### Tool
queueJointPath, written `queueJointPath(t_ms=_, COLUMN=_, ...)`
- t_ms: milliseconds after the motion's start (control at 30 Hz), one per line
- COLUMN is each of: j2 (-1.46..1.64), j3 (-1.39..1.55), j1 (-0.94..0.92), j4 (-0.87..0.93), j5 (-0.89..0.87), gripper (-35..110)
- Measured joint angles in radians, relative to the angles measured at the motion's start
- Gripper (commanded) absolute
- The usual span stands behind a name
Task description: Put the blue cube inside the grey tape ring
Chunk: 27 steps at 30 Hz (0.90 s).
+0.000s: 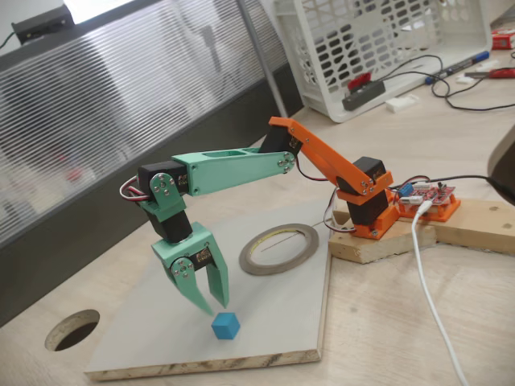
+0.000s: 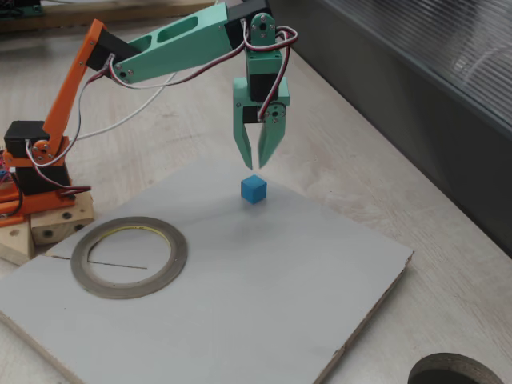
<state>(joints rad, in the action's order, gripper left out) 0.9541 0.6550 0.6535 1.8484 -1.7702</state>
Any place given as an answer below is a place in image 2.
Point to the pale wooden base block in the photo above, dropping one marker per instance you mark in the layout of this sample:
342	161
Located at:
60	224

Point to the orange printed board mount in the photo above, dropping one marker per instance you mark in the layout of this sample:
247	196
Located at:
8	206

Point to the small blue cube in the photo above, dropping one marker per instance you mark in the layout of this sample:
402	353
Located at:
253	190

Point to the long brown wooden plank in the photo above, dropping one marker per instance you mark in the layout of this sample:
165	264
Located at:
100	14

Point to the green printed mount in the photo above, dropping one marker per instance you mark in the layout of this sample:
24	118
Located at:
24	10

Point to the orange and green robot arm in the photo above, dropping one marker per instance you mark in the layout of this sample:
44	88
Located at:
180	48

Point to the white chipboard panel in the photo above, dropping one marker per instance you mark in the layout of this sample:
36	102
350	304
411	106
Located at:
260	280

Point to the red controller circuit board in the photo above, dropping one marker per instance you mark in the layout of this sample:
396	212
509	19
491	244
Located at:
3	168

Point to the ribbed translucent desk partition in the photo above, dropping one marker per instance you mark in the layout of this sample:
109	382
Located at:
400	80

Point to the pale wooden plank with holes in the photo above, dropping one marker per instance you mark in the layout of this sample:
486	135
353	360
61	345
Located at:
14	244

